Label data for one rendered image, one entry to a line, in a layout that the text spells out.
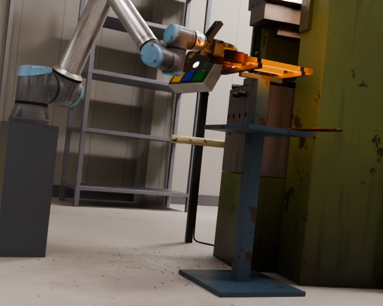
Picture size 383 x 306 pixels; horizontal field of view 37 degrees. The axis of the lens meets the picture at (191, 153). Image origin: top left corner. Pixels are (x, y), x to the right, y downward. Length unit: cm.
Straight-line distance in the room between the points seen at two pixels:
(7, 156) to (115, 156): 335
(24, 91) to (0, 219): 58
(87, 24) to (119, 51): 318
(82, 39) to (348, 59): 124
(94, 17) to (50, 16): 301
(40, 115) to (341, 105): 137
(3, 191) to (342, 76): 160
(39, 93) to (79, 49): 30
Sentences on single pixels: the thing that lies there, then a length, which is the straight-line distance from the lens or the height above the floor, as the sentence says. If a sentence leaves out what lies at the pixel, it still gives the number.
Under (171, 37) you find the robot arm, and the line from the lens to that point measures 244.
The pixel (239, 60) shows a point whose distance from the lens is 228.
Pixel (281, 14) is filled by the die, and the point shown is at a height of 131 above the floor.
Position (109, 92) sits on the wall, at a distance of 586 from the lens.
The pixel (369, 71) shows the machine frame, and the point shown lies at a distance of 275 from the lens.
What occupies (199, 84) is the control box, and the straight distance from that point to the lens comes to 333.
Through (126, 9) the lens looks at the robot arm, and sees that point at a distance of 247.
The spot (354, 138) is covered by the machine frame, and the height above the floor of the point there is 69.
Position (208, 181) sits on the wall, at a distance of 639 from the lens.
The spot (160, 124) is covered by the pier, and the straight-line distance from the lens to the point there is 577.
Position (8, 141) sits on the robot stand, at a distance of 260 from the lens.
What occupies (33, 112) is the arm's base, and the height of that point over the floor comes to 65.
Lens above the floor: 52
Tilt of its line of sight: level
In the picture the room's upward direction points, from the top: 6 degrees clockwise
